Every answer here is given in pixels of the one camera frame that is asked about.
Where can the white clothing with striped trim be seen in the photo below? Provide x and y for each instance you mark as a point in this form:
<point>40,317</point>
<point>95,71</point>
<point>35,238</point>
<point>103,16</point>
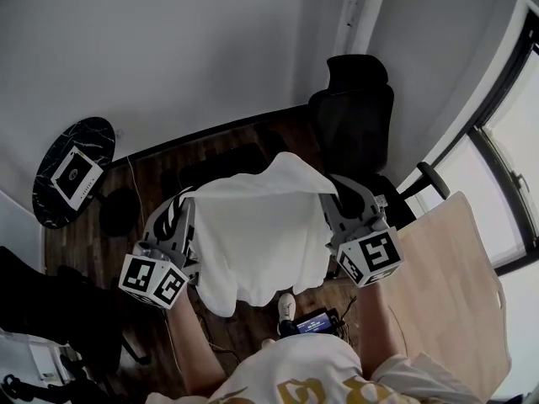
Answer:
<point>261,230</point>

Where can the person's white printed shirt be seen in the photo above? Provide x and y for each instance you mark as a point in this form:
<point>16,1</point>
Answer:
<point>311,366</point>

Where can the person's left forearm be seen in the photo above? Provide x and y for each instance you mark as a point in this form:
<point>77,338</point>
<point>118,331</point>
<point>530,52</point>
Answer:
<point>193,343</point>

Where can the person's white shoe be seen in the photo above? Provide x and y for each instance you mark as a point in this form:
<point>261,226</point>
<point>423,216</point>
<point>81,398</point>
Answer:
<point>287,305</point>

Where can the light wooden table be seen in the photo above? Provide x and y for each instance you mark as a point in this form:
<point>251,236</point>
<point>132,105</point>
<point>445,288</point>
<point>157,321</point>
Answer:
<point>446,276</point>

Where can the round black marble side table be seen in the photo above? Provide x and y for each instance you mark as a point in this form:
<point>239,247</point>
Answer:
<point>84,141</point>

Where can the black mesh office chair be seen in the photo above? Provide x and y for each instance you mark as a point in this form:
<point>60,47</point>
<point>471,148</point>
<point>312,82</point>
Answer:
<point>353,129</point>

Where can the black device with lit screen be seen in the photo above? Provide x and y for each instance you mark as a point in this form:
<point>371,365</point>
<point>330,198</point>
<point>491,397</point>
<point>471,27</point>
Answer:
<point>316,323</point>

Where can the white and black flat box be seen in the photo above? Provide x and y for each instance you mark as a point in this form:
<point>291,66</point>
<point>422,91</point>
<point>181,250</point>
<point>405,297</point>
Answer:
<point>76,178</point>

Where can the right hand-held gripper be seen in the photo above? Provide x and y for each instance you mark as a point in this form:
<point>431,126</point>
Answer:
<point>372,257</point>

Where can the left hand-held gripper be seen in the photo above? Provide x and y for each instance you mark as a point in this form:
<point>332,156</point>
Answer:
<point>149,282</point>

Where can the person's dark trouser leg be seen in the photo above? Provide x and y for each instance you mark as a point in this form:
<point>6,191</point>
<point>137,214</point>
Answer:
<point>284,328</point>

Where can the black swivel chair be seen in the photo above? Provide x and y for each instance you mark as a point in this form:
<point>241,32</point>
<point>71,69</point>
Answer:
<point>59,301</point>

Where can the person's right forearm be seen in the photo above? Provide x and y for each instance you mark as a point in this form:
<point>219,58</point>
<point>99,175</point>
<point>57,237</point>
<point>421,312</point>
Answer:
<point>375,331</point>

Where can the black framed window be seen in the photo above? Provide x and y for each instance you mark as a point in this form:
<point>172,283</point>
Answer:
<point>501,158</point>

